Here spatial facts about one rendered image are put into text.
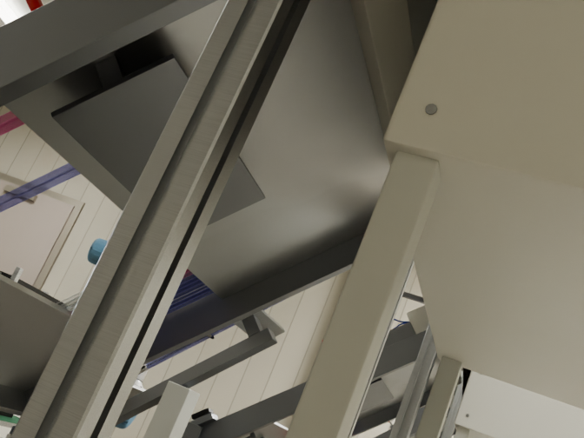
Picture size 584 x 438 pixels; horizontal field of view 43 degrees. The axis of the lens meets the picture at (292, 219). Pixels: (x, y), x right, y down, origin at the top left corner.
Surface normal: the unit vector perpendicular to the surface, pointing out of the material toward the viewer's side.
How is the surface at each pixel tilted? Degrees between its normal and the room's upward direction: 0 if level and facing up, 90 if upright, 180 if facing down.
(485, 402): 90
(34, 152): 90
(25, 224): 90
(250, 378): 90
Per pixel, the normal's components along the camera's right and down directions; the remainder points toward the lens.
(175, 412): -0.29, -0.40
